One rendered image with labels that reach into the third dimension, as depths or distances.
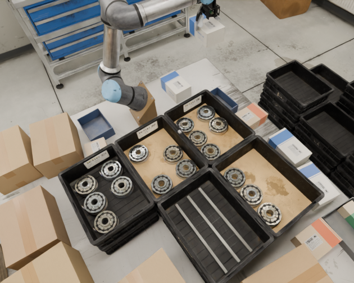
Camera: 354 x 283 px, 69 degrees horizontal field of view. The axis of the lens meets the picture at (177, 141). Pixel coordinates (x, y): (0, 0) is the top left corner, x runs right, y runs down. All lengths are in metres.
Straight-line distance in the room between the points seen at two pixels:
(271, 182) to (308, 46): 2.48
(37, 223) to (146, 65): 2.26
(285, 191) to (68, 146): 1.12
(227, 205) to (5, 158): 1.17
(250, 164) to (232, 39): 2.36
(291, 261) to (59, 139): 1.26
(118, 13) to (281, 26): 2.85
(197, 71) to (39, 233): 1.40
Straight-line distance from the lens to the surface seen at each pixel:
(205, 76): 1.93
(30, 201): 1.44
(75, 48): 3.05
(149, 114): 1.59
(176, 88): 1.71
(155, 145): 1.40
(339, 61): 3.49
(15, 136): 1.71
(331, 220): 1.50
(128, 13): 1.23
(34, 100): 3.24
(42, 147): 1.57
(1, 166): 1.63
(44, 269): 1.25
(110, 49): 1.45
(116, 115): 1.76
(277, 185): 1.33
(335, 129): 2.25
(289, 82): 2.30
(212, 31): 1.56
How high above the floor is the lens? 1.99
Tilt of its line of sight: 56 degrees down
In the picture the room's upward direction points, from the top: 6 degrees counter-clockwise
